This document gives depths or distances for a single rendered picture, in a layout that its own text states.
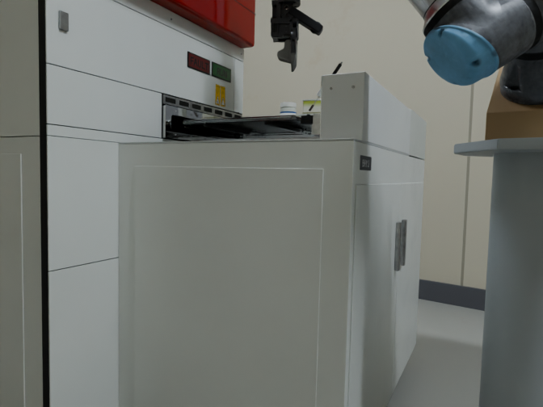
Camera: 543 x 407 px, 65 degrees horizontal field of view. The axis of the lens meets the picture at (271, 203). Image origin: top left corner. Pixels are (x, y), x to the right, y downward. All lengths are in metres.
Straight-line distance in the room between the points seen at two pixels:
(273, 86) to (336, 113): 2.48
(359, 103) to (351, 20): 2.27
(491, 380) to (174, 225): 0.76
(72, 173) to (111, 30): 0.38
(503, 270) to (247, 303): 0.53
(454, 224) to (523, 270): 1.83
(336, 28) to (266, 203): 2.40
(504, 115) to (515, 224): 0.21
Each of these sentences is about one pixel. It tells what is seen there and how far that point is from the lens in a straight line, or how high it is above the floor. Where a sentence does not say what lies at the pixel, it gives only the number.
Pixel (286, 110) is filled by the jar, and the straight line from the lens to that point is 1.88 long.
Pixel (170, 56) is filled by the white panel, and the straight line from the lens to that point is 1.37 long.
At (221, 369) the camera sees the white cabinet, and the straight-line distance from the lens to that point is 1.07.
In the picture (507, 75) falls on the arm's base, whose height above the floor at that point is 0.95.
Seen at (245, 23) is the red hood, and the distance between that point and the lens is 1.66.
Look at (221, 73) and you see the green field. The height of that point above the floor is 1.10.
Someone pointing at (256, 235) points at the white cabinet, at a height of 0.61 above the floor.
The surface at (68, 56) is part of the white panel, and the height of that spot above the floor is 1.00.
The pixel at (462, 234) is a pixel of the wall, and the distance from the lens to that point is 2.76.
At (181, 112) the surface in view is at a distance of 1.36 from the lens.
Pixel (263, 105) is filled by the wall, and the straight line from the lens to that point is 3.42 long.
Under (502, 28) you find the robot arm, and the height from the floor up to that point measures 0.99.
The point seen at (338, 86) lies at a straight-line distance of 0.94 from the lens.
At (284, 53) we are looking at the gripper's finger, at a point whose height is 1.12.
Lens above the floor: 0.75
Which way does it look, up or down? 4 degrees down
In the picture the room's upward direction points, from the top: 1 degrees clockwise
